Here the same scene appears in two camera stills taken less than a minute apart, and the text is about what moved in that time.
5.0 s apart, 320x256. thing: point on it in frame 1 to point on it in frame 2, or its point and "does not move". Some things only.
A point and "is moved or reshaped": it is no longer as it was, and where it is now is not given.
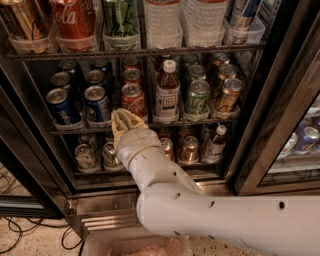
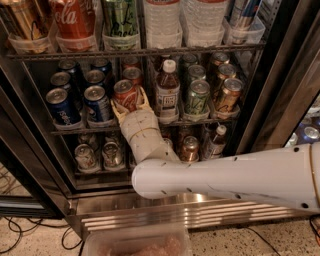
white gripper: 137,141 to 137,122
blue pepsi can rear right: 102,65 does not move
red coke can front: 133,99 is moved or reshaped
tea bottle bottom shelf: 214,150 does not move
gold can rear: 220,58 does not move
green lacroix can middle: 197,72 does not move
